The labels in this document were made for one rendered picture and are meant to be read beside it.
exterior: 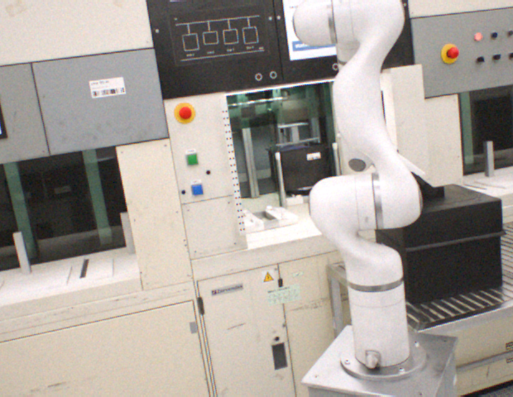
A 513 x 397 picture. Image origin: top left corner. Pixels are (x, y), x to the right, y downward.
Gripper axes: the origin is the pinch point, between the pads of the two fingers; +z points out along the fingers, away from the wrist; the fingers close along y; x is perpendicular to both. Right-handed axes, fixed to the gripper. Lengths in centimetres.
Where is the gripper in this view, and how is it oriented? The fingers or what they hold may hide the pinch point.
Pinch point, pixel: (427, 190)
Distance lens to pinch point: 160.8
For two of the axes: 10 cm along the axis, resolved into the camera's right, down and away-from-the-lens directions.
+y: -1.1, -1.7, 9.8
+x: -6.0, 8.0, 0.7
